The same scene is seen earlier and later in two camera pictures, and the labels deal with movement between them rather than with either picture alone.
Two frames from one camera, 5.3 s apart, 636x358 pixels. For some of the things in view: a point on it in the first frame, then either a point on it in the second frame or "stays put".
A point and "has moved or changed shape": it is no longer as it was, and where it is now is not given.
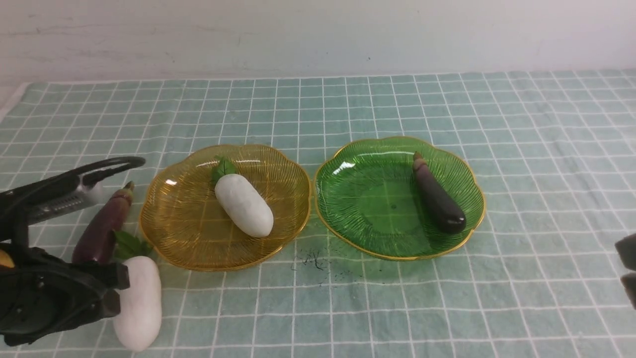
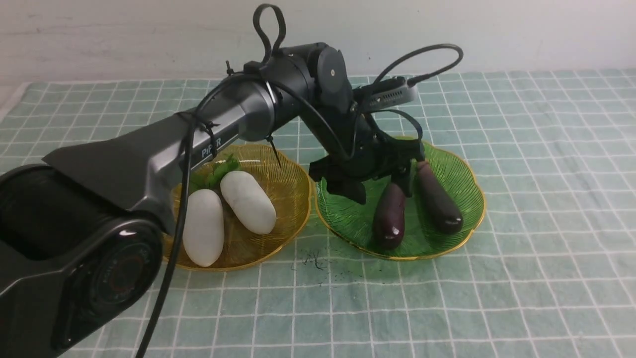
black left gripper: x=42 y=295 to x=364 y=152
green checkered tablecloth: x=555 y=150 stays put
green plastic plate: x=367 y=195 stays put
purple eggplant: x=96 y=238 has moved or changed shape
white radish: x=137 y=325 has moved or changed shape
